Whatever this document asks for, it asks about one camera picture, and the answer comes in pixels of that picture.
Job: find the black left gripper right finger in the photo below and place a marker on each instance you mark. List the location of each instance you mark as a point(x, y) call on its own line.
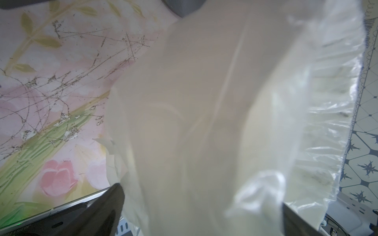
point(294, 225)

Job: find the round grey monitor stand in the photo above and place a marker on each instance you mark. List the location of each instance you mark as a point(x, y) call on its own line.
point(183, 8)

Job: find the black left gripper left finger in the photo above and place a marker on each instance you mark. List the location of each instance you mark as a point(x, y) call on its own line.
point(99, 219)

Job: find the floral pink table mat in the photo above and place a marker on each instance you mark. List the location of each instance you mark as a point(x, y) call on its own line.
point(59, 60)

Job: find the bin with clear plastic liner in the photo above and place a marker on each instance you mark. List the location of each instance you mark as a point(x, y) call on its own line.
point(235, 109)

